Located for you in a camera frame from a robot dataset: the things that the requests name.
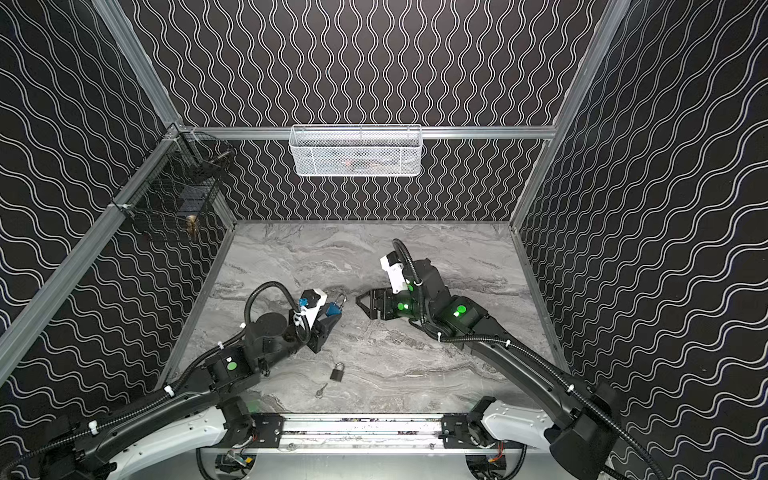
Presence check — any right black corrugated cable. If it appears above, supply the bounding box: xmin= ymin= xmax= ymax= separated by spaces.
xmin=391 ymin=238 xmax=670 ymax=480

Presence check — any black corrugated cable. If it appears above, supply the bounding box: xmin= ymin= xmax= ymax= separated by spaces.
xmin=391 ymin=238 xmax=670 ymax=480
xmin=0 ymin=280 xmax=313 ymax=475

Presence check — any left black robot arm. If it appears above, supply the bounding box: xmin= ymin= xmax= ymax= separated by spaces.
xmin=1 ymin=306 xmax=342 ymax=479

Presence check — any black wire wall basket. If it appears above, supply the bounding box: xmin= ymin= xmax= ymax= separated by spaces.
xmin=119 ymin=131 xmax=236 ymax=244

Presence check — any left black corrugated cable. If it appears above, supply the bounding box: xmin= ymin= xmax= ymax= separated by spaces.
xmin=0 ymin=280 xmax=313 ymax=475

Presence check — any black padlock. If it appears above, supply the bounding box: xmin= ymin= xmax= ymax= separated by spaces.
xmin=329 ymin=362 xmax=345 ymax=382

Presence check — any blue padlock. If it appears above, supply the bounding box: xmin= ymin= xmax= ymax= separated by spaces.
xmin=325 ymin=293 xmax=347 ymax=317

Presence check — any dark small key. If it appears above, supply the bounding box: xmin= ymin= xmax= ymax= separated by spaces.
xmin=315 ymin=384 xmax=328 ymax=399

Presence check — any white mesh wall basket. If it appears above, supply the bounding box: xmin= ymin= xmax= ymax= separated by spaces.
xmin=289 ymin=124 xmax=424 ymax=177

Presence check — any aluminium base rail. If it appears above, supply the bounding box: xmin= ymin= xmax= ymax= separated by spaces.
xmin=232 ymin=410 xmax=538 ymax=455

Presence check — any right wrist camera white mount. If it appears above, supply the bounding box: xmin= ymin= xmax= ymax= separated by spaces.
xmin=380 ymin=251 xmax=415 ymax=294

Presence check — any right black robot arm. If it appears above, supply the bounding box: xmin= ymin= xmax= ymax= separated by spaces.
xmin=355 ymin=260 xmax=620 ymax=479

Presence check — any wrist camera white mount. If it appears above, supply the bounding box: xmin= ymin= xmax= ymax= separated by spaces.
xmin=380 ymin=251 xmax=415 ymax=294
xmin=293 ymin=288 xmax=328 ymax=330

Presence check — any brass padlock in basket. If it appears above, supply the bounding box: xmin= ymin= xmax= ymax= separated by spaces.
xmin=185 ymin=215 xmax=199 ymax=237

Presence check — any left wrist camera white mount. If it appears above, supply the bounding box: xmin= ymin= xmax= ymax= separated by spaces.
xmin=293 ymin=288 xmax=328 ymax=330

